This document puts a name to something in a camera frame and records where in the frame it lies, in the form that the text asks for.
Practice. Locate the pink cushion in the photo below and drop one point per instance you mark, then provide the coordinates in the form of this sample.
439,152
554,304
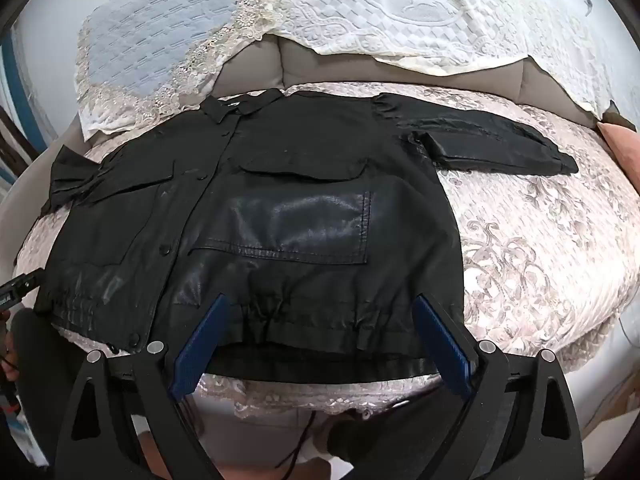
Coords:
624,144

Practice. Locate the black leather jacket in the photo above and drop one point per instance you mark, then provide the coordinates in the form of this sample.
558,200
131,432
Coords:
320,218

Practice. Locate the white embossed lace cover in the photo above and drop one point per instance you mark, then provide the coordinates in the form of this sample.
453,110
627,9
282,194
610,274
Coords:
586,52

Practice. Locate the person's left hand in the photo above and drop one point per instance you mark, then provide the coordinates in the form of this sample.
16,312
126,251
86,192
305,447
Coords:
9,359

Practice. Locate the grey upholstered sofa frame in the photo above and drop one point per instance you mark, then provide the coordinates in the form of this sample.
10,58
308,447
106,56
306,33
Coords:
283,62

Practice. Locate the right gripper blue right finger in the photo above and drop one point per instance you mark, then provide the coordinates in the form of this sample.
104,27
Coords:
449,346

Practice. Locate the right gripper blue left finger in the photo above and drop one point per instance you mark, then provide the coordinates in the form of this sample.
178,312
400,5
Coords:
194,349

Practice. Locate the blue striped curtain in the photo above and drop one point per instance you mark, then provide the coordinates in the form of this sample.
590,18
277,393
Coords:
26,132

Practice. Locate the blue lace-trimmed cover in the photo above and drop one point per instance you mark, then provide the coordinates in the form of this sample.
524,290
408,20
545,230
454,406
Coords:
142,61

